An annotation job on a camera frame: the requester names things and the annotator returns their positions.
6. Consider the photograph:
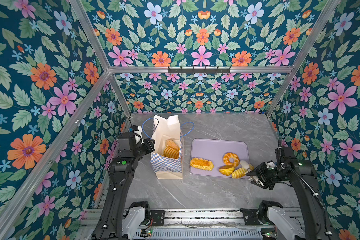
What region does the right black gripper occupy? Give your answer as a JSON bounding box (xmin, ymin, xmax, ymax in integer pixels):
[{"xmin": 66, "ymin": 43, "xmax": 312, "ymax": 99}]
[{"xmin": 245, "ymin": 161, "xmax": 286, "ymax": 189}]

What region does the ridged long bread roll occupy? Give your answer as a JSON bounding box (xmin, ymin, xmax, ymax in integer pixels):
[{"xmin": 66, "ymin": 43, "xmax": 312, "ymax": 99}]
[{"xmin": 231, "ymin": 165, "xmax": 254, "ymax": 179}]

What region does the small yellow bun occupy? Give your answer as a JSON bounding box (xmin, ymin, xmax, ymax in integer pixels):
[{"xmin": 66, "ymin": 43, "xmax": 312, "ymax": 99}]
[{"xmin": 219, "ymin": 165, "xmax": 235, "ymax": 176}]

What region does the round orange bun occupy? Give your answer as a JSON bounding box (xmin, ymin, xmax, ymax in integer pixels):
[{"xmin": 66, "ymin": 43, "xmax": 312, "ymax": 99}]
[{"xmin": 165, "ymin": 140, "xmax": 180, "ymax": 151}]

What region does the checkered paper bag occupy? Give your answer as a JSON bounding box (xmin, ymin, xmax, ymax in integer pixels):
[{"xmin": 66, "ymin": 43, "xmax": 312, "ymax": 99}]
[{"xmin": 149, "ymin": 115, "xmax": 195, "ymax": 180}]

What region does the lavender plastic tray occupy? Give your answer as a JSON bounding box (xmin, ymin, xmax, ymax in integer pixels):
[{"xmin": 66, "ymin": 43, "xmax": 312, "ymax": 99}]
[{"xmin": 189, "ymin": 139, "xmax": 251, "ymax": 179}]

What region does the sugared bread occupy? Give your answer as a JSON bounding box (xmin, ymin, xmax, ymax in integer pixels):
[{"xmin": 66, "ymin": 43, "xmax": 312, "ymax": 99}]
[{"xmin": 163, "ymin": 147, "xmax": 180, "ymax": 159}]

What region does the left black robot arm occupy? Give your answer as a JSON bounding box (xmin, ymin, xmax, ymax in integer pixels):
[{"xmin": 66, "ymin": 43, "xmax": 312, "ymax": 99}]
[{"xmin": 91, "ymin": 136, "xmax": 155, "ymax": 240}]

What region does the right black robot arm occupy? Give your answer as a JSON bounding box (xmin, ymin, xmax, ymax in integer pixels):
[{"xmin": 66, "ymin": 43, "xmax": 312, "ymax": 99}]
[{"xmin": 241, "ymin": 147, "xmax": 338, "ymax": 240}]

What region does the braided flat pastry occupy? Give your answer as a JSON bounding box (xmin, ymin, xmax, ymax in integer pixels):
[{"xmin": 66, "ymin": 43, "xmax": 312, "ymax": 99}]
[{"xmin": 190, "ymin": 158, "xmax": 214, "ymax": 171}]

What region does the ring shaped pretzel bread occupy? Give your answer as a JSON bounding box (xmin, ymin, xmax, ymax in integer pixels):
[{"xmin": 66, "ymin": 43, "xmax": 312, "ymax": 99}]
[{"xmin": 223, "ymin": 153, "xmax": 240, "ymax": 168}]

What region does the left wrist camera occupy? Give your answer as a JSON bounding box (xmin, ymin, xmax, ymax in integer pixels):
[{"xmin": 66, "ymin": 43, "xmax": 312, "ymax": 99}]
[{"xmin": 118, "ymin": 125, "xmax": 143, "ymax": 151}]

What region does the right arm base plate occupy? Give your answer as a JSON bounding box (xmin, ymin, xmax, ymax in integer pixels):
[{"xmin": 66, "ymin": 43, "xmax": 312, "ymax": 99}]
[{"xmin": 240, "ymin": 208, "xmax": 274, "ymax": 226}]

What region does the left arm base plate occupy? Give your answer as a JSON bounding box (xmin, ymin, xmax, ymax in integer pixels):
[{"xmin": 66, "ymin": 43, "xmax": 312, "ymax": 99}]
[{"xmin": 149, "ymin": 210, "xmax": 166, "ymax": 227}]

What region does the black hook rail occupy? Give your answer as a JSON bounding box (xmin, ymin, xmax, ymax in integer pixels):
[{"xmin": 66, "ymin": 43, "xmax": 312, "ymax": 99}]
[{"xmin": 167, "ymin": 66, "xmax": 231, "ymax": 75}]

